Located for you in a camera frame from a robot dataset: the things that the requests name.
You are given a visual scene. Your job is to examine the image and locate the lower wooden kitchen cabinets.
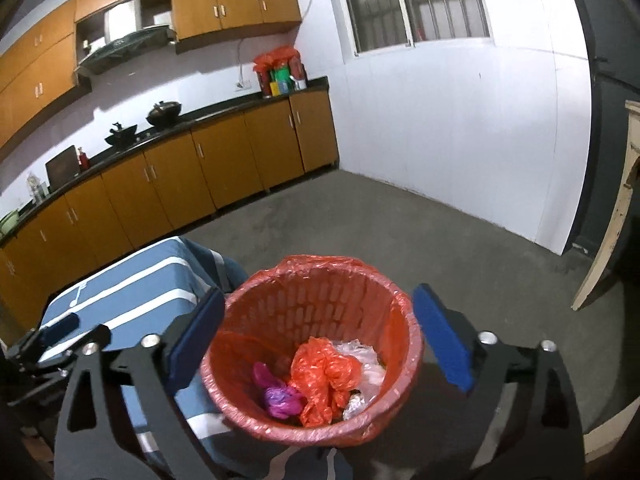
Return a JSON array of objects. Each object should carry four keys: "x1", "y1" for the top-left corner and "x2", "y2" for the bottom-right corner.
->
[{"x1": 1, "y1": 78, "x2": 338, "y2": 333}]

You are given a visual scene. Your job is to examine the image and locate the green basin on counter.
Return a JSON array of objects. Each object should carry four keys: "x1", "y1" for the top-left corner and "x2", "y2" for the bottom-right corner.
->
[{"x1": 0, "y1": 209, "x2": 20, "y2": 236}]

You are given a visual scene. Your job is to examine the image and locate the dark door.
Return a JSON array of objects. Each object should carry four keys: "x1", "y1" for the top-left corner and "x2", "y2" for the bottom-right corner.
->
[{"x1": 570, "y1": 0, "x2": 639, "y2": 257}]

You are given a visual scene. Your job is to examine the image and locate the black wok left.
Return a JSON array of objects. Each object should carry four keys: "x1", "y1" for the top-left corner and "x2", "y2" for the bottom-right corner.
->
[{"x1": 105, "y1": 122, "x2": 138, "y2": 150}]

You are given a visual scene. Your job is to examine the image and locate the glass jar on counter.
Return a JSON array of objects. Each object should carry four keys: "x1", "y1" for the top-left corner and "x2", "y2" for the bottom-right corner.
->
[{"x1": 27, "y1": 172, "x2": 49, "y2": 205}]

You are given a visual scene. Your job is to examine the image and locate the red plastic waste basket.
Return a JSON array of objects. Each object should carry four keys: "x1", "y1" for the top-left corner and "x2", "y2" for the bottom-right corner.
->
[{"x1": 201, "y1": 255, "x2": 423, "y2": 448}]

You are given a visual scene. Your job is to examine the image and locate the worn white wooden table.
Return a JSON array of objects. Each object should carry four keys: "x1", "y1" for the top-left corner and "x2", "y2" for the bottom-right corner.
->
[{"x1": 570, "y1": 101, "x2": 639, "y2": 469}]

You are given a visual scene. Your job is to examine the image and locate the magenta plastic bag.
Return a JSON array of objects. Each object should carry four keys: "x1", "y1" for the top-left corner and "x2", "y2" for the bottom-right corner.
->
[{"x1": 253, "y1": 362, "x2": 306, "y2": 420}]

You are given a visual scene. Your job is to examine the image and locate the white translucent plastic bag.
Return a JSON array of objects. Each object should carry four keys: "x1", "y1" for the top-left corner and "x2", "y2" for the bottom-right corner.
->
[{"x1": 332, "y1": 339, "x2": 386, "y2": 420}]

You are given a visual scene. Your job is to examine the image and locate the red bottle on counter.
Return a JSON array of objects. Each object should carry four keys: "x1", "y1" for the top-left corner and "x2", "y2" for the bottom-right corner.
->
[{"x1": 77, "y1": 148, "x2": 91, "y2": 171}]

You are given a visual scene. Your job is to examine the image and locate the small red plastic bag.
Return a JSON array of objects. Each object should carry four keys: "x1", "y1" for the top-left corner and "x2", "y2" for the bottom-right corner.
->
[{"x1": 288, "y1": 337, "x2": 361, "y2": 428}]

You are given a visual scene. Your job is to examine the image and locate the upper wooden kitchen cabinets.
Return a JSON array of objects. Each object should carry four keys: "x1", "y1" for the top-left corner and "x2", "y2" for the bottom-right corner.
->
[{"x1": 1, "y1": 0, "x2": 302, "y2": 153}]

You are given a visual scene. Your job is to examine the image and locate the black lidded wok right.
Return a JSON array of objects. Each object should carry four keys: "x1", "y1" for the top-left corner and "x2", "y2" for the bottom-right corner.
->
[{"x1": 146, "y1": 101, "x2": 182, "y2": 128}]

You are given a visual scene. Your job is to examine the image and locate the barred window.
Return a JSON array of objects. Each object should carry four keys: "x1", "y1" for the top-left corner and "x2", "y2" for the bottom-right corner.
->
[{"x1": 345, "y1": 0, "x2": 490, "y2": 54}]

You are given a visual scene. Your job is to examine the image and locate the blue white striped tablecloth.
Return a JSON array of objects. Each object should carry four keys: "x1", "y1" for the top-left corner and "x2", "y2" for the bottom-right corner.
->
[{"x1": 40, "y1": 236, "x2": 352, "y2": 479}]

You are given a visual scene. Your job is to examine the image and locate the green yellow boxes on counter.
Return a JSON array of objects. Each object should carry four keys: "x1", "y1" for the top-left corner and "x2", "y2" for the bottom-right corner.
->
[{"x1": 270, "y1": 65, "x2": 307, "y2": 96}]

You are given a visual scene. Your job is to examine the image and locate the steel range hood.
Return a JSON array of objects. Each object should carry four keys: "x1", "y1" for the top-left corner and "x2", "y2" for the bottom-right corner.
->
[{"x1": 75, "y1": 0, "x2": 177, "y2": 77}]

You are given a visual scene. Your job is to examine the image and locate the wooden kitchen cabinets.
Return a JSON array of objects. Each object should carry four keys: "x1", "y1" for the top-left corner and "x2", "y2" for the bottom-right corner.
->
[
  {"x1": 1, "y1": 78, "x2": 338, "y2": 333},
  {"x1": 1, "y1": 0, "x2": 302, "y2": 153}
]

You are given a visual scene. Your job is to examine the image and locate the dark wooden cutting board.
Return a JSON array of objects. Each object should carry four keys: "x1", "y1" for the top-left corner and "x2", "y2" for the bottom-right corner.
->
[{"x1": 46, "y1": 145, "x2": 80, "y2": 192}]

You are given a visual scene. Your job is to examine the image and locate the red bag on counter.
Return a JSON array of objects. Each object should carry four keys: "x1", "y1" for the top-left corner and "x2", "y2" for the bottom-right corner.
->
[{"x1": 253, "y1": 46, "x2": 307, "y2": 98}]

